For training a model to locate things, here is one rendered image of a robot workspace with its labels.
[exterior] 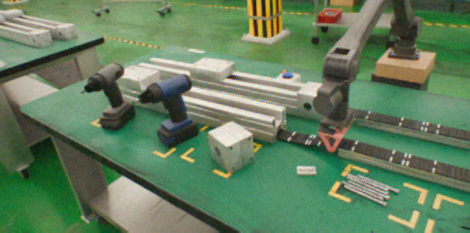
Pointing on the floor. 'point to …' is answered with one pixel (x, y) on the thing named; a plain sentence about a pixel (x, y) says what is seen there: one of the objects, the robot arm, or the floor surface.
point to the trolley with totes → (330, 17)
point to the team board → (130, 0)
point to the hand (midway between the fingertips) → (335, 141)
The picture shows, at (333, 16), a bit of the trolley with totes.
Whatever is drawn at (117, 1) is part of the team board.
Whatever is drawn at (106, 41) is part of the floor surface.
